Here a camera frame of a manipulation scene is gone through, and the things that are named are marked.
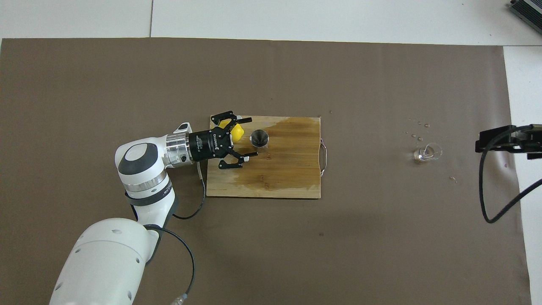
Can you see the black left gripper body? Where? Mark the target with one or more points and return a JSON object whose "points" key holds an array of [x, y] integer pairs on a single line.
{"points": [[209, 145]]}

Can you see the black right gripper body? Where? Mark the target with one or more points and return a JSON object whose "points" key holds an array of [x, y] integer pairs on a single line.
{"points": [[531, 140]]}

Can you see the steel double jigger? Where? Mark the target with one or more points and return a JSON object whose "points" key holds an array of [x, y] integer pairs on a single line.
{"points": [[259, 138]]}

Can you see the small clear glass cup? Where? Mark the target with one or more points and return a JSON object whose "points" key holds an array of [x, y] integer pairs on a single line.
{"points": [[432, 151]]}

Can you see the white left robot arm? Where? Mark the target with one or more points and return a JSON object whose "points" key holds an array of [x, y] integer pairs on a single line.
{"points": [[110, 254]]}

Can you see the yellow lemon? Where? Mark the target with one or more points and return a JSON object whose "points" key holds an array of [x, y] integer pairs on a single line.
{"points": [[238, 133]]}

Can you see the wooden cutting board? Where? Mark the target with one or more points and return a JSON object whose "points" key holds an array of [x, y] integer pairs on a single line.
{"points": [[288, 169]]}

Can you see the grey ribbed metal device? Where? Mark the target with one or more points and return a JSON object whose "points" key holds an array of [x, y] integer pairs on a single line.
{"points": [[529, 10]]}

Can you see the brown paper table mat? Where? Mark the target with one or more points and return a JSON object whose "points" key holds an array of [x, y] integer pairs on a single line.
{"points": [[381, 254]]}

